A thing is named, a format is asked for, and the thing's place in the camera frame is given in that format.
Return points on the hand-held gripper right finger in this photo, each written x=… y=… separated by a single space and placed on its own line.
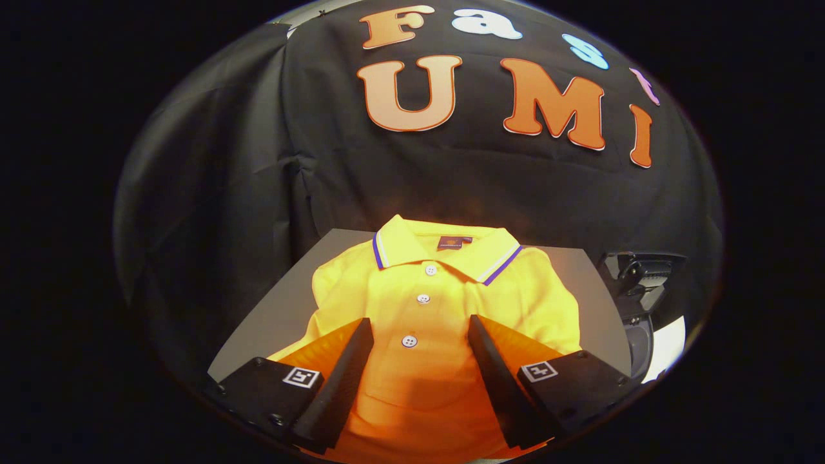
x=499 y=386

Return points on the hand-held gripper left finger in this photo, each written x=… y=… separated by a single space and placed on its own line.
x=341 y=386

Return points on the yellow polo shirt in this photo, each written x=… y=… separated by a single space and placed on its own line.
x=419 y=399

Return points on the dark washing machine lid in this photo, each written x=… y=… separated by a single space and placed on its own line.
x=644 y=277

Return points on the white board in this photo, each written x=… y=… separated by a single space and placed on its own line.
x=667 y=348

